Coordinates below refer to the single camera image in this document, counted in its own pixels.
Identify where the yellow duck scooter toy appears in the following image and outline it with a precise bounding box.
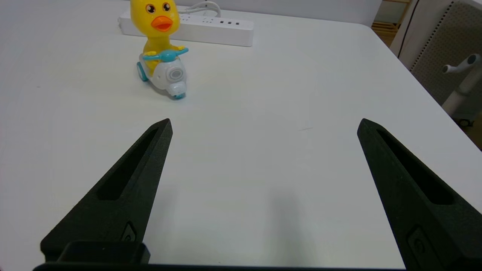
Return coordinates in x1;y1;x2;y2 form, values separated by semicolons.
130;0;189;100

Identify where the white power strip cable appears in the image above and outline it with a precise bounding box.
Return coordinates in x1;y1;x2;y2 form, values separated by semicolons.
177;1;222;17

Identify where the white side table leg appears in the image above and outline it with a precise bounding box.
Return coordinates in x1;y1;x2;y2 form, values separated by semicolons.
442;54;482;126

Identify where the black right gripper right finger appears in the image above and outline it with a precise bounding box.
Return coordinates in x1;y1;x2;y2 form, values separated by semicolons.
357;118;482;271

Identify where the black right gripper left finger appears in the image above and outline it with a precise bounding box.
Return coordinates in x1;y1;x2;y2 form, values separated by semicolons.
40;118;173;264

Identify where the white power strip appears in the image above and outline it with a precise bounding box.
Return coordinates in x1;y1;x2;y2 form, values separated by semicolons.
119;9;254;47

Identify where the wooden rack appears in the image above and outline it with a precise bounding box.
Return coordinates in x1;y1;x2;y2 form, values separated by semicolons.
371;0;407;46

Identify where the white perforated partition panel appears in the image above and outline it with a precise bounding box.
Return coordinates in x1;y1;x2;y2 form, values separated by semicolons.
392;0;482;113

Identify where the grey crank handle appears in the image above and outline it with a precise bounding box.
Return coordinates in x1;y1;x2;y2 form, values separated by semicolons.
442;54;480;74

